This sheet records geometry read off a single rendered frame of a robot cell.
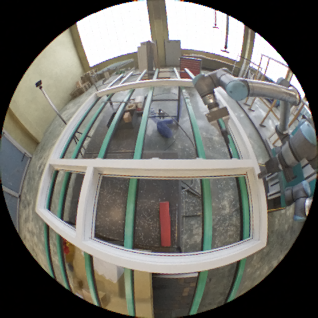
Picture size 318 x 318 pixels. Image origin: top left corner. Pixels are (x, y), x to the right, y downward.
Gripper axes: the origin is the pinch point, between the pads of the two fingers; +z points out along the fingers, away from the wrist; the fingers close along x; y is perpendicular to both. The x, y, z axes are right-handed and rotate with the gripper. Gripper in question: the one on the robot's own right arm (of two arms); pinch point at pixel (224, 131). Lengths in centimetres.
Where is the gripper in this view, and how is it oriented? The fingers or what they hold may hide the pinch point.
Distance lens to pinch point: 62.9
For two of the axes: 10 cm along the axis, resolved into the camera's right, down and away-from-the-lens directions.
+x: 7.8, -2.7, -5.7
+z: 4.7, 8.5, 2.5
